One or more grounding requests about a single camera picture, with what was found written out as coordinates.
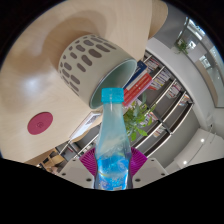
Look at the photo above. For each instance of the red book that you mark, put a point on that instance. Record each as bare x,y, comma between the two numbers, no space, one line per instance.
140,83

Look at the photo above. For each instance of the grey shelf unit with books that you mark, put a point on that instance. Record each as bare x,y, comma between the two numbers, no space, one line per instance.
166,110

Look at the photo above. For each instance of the green plant in white pot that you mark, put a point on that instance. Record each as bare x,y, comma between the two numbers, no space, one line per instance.
136,116

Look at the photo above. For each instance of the ceiling lights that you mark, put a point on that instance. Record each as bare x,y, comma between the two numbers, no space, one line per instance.
185,162

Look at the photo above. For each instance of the pink book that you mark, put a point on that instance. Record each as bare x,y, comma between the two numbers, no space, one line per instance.
141,93

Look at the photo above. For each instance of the round-backed wooden chair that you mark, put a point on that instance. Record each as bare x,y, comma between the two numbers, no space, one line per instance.
158,16

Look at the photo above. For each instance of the flat round red coaster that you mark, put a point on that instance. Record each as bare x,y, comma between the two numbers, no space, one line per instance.
40,123

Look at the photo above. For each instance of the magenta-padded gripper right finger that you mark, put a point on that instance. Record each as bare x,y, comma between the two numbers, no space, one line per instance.
150,171

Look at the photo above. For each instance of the dark blue book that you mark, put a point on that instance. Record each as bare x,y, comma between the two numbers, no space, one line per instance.
140,70

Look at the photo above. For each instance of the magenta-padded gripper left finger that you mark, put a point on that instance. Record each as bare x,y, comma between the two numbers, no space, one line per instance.
75,171

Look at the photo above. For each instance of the small potted plant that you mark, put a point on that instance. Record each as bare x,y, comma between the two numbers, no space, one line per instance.
181,46

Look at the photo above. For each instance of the grey patterned mug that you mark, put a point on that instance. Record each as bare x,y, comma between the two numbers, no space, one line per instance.
86,63

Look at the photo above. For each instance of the clear bottle with blue cap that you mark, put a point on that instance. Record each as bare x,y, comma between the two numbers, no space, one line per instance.
111,146

